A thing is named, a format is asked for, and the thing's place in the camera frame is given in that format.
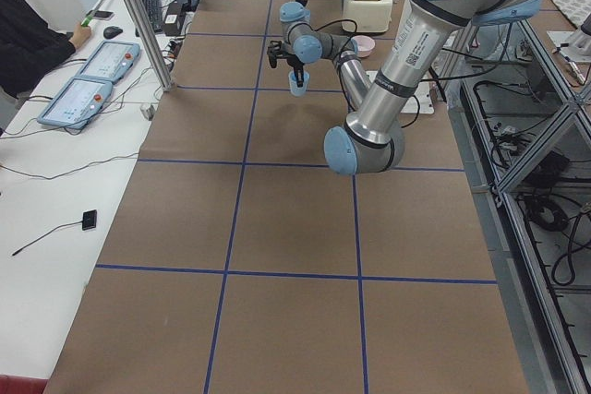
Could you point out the light blue cup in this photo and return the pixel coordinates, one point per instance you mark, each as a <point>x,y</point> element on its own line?
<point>298,89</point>

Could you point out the pink bowl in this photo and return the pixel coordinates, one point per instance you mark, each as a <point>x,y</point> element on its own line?
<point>365,45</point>

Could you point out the cream toaster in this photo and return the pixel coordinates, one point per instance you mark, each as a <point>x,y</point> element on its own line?
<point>367,16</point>

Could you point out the black keyboard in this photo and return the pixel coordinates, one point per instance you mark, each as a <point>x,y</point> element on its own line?
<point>154,13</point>

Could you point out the upper teach pendant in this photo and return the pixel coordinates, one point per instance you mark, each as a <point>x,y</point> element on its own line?
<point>110,61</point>

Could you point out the teach pendant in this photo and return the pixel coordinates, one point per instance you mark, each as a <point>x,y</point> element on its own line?
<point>76,103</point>
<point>110,61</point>

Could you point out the black computer mouse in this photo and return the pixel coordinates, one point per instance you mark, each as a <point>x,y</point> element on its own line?
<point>111,32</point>

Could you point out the black phone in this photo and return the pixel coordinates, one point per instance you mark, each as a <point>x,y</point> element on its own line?
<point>102,15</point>

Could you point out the lower teach pendant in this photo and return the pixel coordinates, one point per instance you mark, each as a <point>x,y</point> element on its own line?
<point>76,103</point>

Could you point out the small black device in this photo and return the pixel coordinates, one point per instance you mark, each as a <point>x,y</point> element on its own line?
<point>89,219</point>

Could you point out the person at desk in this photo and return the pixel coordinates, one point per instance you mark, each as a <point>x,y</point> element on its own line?
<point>30,49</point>

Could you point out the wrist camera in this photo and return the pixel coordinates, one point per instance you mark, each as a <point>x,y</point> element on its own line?
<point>276,51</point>

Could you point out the aluminium frame post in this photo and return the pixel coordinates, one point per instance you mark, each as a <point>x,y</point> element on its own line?
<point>151,47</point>

